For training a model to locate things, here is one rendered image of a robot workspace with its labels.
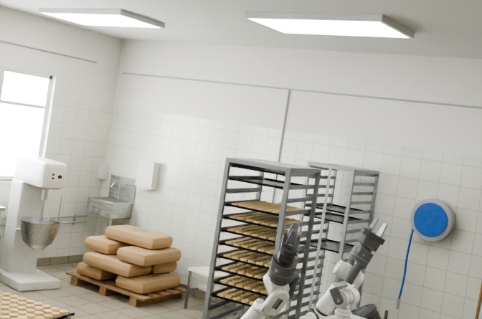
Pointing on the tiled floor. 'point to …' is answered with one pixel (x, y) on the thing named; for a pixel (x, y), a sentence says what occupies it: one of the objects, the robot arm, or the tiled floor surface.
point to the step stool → (204, 284)
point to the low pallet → (109, 287)
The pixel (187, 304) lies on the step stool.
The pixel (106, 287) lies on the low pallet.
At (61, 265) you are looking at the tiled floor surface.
